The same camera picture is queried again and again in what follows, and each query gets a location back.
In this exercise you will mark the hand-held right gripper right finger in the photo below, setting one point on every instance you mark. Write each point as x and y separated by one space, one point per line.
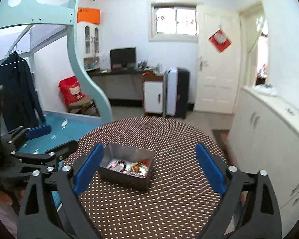
210 169

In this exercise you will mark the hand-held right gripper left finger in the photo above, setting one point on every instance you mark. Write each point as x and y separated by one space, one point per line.
88 169

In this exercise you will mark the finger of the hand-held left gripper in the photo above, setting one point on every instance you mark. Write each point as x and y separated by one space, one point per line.
38 132
62 149

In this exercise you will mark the silver metal tin box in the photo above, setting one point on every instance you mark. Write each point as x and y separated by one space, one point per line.
125 179

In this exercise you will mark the person's left hand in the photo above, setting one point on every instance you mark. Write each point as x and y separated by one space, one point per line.
3 197

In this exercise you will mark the brown doormat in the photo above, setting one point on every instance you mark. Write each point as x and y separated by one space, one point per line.
220 139

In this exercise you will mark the dark navy coat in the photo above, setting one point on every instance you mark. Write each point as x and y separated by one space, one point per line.
17 92

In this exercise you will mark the wooden chair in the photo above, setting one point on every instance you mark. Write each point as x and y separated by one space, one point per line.
83 104

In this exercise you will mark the red cartoon print bag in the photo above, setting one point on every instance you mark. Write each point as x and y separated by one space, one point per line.
69 90

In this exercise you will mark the brown polka dot tablecloth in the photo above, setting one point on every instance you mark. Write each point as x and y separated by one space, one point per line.
164 204

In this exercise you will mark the white sideboard cabinet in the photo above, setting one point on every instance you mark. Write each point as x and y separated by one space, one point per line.
269 142

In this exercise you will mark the white and dark suitcase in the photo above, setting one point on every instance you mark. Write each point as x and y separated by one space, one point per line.
182 92

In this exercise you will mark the pink picture box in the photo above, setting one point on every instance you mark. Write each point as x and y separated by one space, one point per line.
91 63

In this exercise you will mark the white room door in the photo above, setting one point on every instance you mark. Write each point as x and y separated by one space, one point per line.
219 79

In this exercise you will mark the white door desk cabinet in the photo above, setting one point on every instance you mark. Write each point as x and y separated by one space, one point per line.
152 97

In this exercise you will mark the white cloth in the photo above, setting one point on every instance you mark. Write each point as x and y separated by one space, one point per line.
264 90

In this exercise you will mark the dark wooden desk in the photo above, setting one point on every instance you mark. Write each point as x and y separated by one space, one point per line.
119 72

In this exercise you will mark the white box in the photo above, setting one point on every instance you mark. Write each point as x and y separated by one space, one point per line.
106 63

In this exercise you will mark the white hutch cabinet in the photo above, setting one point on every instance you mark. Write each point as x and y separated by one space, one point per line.
81 42

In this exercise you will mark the black computer monitor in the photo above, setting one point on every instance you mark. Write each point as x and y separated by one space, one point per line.
122 56

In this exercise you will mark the orange box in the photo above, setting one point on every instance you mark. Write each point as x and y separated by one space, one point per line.
88 15

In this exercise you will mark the red diamond door decoration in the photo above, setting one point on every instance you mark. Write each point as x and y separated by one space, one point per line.
220 41

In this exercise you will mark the white framed window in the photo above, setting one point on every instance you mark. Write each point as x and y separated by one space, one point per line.
174 20

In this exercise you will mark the teal bunk bed frame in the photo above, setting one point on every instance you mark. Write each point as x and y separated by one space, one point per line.
84 74

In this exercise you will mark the small picture frame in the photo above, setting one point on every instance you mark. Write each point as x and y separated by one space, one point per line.
142 64

